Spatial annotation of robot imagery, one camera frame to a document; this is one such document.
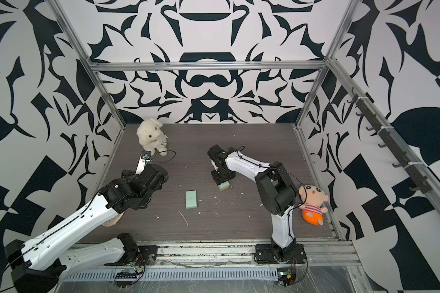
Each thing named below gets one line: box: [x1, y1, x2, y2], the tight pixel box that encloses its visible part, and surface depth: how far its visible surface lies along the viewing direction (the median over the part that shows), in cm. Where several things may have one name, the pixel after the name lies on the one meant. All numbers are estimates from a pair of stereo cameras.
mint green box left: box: [185, 189, 198, 209], surface depth 89 cm
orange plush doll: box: [298, 184, 329, 226], surface depth 81 cm
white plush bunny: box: [136, 117, 169, 157], surface depth 95 cm
